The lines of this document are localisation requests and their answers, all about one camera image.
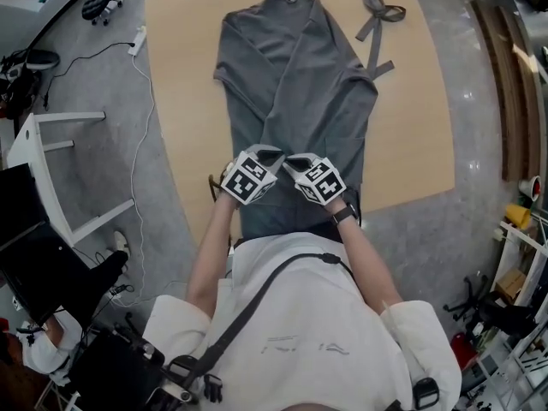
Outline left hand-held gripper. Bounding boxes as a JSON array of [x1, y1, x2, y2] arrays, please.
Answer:
[[219, 143, 288, 208]]

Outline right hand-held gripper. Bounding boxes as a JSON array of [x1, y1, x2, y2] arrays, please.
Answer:
[[281, 152, 348, 208]]

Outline grey robe garment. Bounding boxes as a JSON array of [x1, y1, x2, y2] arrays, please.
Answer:
[[212, 0, 380, 239]]

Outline person's left forearm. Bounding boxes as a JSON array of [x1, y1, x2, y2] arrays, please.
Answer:
[[186, 193, 241, 313]]

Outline person's right forearm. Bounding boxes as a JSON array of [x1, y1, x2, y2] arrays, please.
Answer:
[[333, 199, 402, 315]]

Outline person's black trousers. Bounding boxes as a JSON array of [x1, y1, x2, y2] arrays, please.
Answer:
[[299, 220, 365, 244]]

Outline person's white shirt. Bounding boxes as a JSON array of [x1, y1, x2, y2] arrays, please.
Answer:
[[143, 233, 463, 411]]

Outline white power strip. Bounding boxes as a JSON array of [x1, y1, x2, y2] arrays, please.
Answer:
[[127, 26, 147, 57]]

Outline curved wooden boards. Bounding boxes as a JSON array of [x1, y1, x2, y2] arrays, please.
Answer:
[[470, 0, 544, 182]]

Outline yellow cup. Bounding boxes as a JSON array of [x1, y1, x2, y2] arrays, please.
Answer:
[[504, 203, 532, 229]]

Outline white shelf unit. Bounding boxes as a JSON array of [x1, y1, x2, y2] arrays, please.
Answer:
[[474, 218, 548, 411]]

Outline red white cup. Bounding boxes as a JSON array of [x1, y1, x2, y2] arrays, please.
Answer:
[[517, 176, 543, 200]]

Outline black tufted stool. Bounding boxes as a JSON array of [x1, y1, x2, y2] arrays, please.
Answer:
[[80, 0, 125, 27]]

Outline cardboard box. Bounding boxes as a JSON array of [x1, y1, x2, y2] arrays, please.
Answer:
[[495, 267, 527, 299]]

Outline white side table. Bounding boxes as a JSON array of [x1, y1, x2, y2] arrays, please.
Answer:
[[6, 111, 136, 248]]

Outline red box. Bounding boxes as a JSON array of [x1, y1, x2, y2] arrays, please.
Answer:
[[449, 331, 480, 371]]

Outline black office chair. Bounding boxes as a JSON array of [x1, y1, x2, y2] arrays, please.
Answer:
[[443, 274, 536, 338]]

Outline black white equipment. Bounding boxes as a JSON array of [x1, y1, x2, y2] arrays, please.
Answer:
[[0, 48, 61, 122]]

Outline black equipment pack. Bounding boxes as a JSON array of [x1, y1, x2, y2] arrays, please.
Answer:
[[80, 313, 224, 411]]

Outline brown strap wristwatch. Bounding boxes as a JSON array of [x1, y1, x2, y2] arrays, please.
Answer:
[[331, 203, 360, 226]]

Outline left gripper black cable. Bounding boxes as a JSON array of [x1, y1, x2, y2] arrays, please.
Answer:
[[207, 170, 224, 204]]

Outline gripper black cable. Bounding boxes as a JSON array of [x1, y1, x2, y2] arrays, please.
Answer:
[[353, 186, 366, 231], [207, 170, 224, 204]]

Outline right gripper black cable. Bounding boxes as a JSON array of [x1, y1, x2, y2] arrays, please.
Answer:
[[353, 186, 366, 231]]

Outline black shoulder strap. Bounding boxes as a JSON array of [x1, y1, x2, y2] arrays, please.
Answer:
[[164, 253, 355, 385]]

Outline long white cable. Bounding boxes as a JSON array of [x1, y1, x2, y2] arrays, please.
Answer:
[[106, 53, 156, 307]]

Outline black floor cable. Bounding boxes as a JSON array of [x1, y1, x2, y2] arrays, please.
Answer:
[[42, 41, 134, 104]]

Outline grey harness strap black buckle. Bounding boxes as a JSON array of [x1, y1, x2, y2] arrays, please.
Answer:
[[402, 344, 443, 410]]

